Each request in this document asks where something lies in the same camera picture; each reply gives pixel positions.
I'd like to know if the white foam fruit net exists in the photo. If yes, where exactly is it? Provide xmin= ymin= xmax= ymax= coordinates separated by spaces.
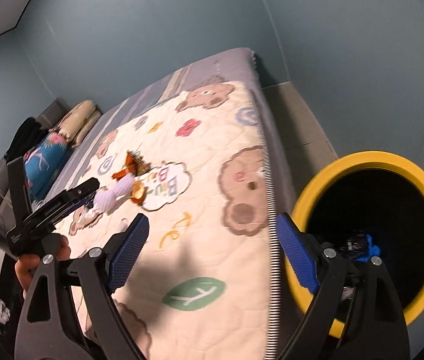
xmin=92 ymin=173 xmax=135 ymax=214

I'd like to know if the yellow rimmed trash bin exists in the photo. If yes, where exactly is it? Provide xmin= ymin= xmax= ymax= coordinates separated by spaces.
xmin=283 ymin=150 xmax=424 ymax=339

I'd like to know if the person's left hand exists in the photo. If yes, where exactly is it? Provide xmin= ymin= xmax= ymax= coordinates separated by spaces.
xmin=13 ymin=233 xmax=72 ymax=301

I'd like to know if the blue floral folded blanket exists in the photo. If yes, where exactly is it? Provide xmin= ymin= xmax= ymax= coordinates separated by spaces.
xmin=24 ymin=133 xmax=69 ymax=202

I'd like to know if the dark grey bed headboard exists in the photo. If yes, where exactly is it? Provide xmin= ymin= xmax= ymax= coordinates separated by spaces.
xmin=0 ymin=97 xmax=70 ymax=257

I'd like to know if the grey striped bed sheet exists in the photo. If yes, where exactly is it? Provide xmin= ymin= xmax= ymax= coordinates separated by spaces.
xmin=39 ymin=47 xmax=299 ymax=360

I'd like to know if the orange peel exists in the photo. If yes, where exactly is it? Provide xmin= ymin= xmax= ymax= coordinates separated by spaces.
xmin=130 ymin=181 xmax=148 ymax=206

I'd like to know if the beige folded blanket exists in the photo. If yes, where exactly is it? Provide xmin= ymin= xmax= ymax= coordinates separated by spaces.
xmin=57 ymin=100 xmax=101 ymax=147

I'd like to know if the black clothing pile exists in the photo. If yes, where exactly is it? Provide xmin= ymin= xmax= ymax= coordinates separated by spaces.
xmin=4 ymin=117 xmax=49 ymax=163

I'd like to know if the cream cartoon bear quilt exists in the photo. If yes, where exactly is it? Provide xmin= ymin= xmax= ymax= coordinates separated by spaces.
xmin=52 ymin=75 xmax=277 ymax=360

